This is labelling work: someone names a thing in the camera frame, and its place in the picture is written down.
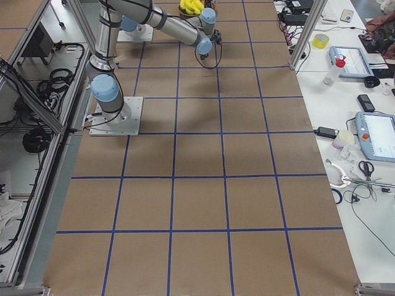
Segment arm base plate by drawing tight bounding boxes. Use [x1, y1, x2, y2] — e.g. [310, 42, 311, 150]
[117, 25, 153, 43]
[89, 96, 143, 136]

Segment yellow banana bunch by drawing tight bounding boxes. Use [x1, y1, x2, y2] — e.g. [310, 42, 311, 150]
[180, 0, 204, 15]

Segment far teach pendant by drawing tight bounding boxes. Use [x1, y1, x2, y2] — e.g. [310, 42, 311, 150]
[329, 46, 373, 79]

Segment black power adapter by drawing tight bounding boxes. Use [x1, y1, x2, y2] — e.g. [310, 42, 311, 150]
[314, 126, 339, 139]

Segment aluminium frame post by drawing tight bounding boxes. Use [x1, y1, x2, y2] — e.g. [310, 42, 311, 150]
[289, 0, 327, 70]

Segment black small bowl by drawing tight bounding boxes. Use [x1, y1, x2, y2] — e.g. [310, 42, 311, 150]
[364, 76, 380, 89]

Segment near teach pendant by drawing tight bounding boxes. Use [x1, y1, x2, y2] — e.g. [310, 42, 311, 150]
[355, 112, 394, 163]

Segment wicker fruit basket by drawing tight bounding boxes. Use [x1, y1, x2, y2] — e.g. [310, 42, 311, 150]
[178, 5, 217, 17]

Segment teach pendant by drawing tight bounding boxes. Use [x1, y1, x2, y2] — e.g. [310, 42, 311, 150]
[355, 112, 394, 163]
[329, 46, 373, 79]

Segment black scissors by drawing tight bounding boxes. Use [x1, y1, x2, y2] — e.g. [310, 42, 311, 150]
[358, 160, 375, 181]

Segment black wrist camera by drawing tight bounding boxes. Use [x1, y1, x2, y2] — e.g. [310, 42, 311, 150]
[212, 29, 222, 45]

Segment black remote handset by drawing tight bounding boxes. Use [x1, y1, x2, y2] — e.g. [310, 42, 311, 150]
[357, 94, 375, 113]

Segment yellow tape roll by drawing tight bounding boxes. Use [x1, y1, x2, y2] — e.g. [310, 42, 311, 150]
[312, 33, 330, 49]

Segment red cap squeeze bottle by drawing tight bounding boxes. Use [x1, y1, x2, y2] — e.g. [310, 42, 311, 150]
[323, 55, 346, 86]

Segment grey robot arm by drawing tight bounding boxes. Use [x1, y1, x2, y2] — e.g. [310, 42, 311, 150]
[86, 1, 221, 128]

